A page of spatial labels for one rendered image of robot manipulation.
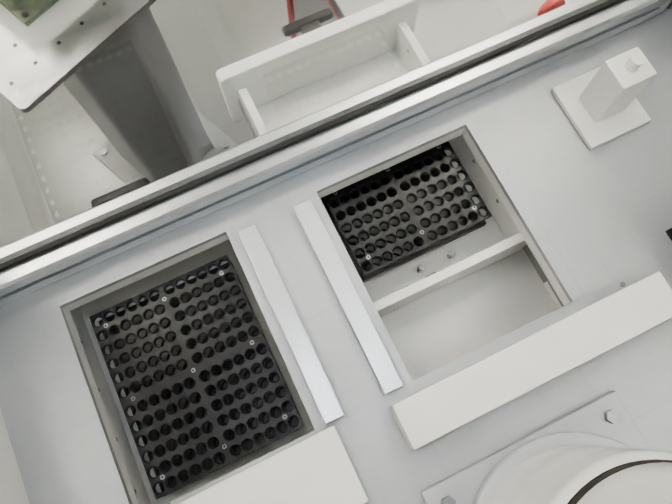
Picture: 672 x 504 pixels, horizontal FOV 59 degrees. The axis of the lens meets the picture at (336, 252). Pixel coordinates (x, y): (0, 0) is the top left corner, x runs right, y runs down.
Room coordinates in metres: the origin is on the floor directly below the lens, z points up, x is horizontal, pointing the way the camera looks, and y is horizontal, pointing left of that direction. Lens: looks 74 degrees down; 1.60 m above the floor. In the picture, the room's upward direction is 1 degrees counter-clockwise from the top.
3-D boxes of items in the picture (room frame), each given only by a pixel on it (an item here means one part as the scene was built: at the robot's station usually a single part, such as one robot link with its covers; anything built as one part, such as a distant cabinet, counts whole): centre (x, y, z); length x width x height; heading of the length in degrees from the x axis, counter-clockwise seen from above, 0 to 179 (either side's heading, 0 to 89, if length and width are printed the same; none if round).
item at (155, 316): (0.07, 0.17, 0.87); 0.22 x 0.18 x 0.06; 25
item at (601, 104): (0.37, -0.32, 1.00); 0.09 x 0.08 x 0.10; 25
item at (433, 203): (0.31, -0.07, 0.87); 0.22 x 0.18 x 0.06; 25
